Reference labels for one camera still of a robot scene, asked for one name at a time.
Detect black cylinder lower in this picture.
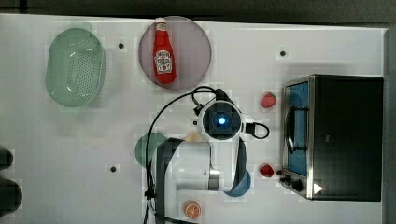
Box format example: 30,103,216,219
0,178,22,217

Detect green perforated colander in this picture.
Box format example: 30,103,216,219
45,28,106,107

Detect blue cup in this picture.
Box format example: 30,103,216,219
225,171,251,197

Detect orange slice toy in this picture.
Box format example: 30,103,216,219
183,201,202,219

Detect red ketchup bottle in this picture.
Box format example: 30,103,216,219
152,18,177,84

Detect silver black toaster oven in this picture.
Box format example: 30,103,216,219
280,74,384,202

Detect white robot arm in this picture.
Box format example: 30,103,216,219
152,100,253,224

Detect grey round plate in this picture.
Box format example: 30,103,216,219
138,16,212,91

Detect green mug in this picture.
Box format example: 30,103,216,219
134,133,167,167

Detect black cylinder upper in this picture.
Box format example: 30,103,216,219
0,148,14,170

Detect pink toy strawberry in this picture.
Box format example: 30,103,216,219
261,92,277,108

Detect black cylinder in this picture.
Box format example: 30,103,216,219
0,148,14,170
0,178,22,217

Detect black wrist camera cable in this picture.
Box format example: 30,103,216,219
245,121,271,140

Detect red toy strawberry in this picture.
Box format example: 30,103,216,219
260,163,275,178

